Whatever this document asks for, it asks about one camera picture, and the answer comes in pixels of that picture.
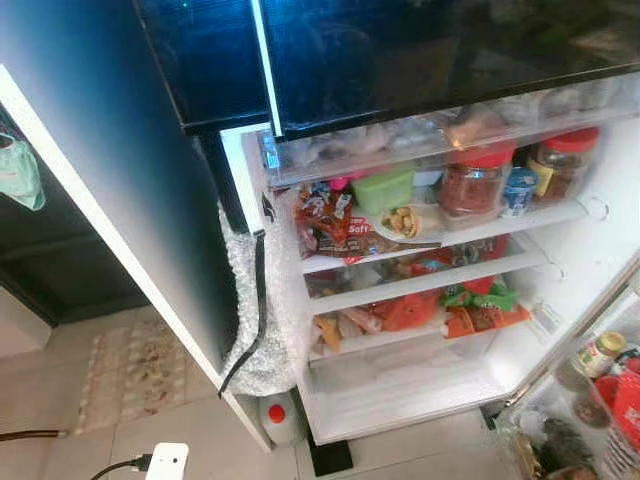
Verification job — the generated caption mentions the red lid jar yellow label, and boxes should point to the red lid jar yellow label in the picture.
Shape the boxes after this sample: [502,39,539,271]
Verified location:
[528,127,601,206]

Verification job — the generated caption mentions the red snack bag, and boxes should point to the red snack bag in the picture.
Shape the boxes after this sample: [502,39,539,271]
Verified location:
[400,235,511,278]

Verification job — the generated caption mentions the dark glass jar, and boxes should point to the dark glass jar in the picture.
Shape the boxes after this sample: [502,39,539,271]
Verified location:
[540,418,599,480]

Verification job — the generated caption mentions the white edged dark panel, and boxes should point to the white edged dark panel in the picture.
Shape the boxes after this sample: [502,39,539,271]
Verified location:
[0,0,273,453]

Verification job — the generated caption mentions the white framed shelf tray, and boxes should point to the white framed shelf tray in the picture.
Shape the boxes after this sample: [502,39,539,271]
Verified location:
[305,248,553,316]

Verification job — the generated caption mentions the brown cable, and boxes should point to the brown cable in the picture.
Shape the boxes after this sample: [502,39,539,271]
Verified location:
[0,429,67,442]

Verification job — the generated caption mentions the blue white yogurt cup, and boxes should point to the blue white yogurt cup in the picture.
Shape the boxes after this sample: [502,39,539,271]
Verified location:
[500,167,539,218]

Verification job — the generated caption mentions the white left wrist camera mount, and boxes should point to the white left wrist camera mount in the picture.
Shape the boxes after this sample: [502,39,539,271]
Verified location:
[145,442,191,480]

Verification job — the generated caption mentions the thin white fridge shelf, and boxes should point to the thin white fridge shelf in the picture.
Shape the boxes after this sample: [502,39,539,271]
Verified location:
[308,318,536,363]

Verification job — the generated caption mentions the yellow snack packet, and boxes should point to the yellow snack packet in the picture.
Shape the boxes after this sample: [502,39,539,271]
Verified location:
[315,315,346,353]

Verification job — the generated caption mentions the black fridge foot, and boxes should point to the black fridge foot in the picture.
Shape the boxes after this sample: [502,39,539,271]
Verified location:
[308,437,354,477]
[482,402,511,428]

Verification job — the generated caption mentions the red brown snack packet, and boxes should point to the red brown snack packet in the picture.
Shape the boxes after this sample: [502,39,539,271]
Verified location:
[293,185,376,261]

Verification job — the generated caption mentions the green face mask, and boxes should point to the green face mask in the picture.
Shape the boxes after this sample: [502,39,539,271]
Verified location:
[0,135,47,212]

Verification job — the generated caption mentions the black glass freezer door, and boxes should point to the black glass freezer door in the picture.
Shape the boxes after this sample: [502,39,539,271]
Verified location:
[255,0,640,139]

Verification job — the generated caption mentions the black glass door fridge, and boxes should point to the black glass door fridge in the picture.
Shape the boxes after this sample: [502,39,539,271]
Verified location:
[135,0,640,446]

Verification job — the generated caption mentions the red cardboard box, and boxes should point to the red cardboard box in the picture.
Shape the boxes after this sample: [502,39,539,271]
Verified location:
[598,350,640,453]

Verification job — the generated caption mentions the red lid jar reddish contents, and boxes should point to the red lid jar reddish contents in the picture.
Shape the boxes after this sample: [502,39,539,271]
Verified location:
[440,140,517,221]

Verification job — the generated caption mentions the yellow cap sauce bottle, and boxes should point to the yellow cap sauce bottle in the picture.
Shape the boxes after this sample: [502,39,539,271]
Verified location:
[572,330,627,380]

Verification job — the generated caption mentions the white bottle red cap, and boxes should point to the white bottle red cap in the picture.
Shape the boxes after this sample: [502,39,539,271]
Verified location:
[260,392,301,446]

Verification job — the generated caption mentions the bubble wrap sheet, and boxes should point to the bubble wrap sheet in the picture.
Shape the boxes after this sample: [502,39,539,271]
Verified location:
[218,205,298,397]

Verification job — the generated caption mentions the green snack packet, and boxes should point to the green snack packet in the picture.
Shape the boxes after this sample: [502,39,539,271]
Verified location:
[440,283,521,313]

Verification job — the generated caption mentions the green plastic container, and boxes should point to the green plastic container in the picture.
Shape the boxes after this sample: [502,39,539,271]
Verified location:
[350,165,416,216]

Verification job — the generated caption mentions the clear crisper drawer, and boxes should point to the clear crisper drawer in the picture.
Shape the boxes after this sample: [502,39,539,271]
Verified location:
[310,330,501,403]

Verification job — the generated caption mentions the orange plastic bag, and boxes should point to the orange plastic bag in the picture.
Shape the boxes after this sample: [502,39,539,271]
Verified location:
[375,290,441,333]

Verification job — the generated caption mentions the thin black cable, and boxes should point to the thin black cable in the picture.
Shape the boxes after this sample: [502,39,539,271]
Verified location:
[218,230,269,397]

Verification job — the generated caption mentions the clear plastic tub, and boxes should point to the clear plastic tub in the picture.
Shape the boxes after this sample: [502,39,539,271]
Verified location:
[440,205,503,231]

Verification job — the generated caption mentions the orange snack packet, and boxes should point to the orange snack packet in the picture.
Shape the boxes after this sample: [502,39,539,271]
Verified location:
[445,305,531,339]

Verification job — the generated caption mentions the white fridge door with bins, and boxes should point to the white fridge door with bins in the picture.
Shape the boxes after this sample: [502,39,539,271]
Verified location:
[495,255,640,480]

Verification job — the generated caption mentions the patterned beige rug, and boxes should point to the patterned beige rug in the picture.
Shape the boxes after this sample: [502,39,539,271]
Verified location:
[75,320,218,433]

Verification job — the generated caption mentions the pink sausage pack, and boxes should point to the pink sausage pack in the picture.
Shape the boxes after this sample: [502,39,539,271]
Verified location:
[340,305,386,336]

